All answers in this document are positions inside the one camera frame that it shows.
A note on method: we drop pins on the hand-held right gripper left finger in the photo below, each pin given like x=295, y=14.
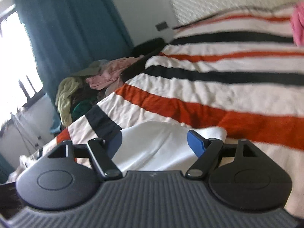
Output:
x=113, y=144

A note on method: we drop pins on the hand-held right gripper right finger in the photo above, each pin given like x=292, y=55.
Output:
x=196, y=143

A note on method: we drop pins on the white garment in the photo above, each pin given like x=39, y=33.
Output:
x=154, y=144

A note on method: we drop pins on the dark green garment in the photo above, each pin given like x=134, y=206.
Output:
x=82, y=108

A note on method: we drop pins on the striped blanket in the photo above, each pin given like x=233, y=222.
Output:
x=213, y=92

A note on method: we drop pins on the dark brown garment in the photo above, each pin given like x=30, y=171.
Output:
x=87, y=92

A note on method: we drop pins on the yellow-green knit garment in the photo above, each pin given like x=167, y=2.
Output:
x=66, y=95

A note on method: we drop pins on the pink garment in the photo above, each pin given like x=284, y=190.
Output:
x=111, y=70

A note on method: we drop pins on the olive brown cloth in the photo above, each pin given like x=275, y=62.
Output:
x=95, y=67

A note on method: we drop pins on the black cloth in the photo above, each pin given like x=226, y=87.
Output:
x=148, y=45

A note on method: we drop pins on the teal curtain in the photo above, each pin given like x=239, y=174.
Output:
x=71, y=28

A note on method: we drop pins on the window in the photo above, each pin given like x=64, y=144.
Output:
x=16, y=52

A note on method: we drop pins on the white quilted headboard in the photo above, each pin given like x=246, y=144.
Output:
x=213, y=2

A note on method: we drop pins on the bright pink cloth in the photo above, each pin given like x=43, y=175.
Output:
x=298, y=23

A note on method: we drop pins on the grey wall socket plate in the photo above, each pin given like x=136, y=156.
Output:
x=162, y=26

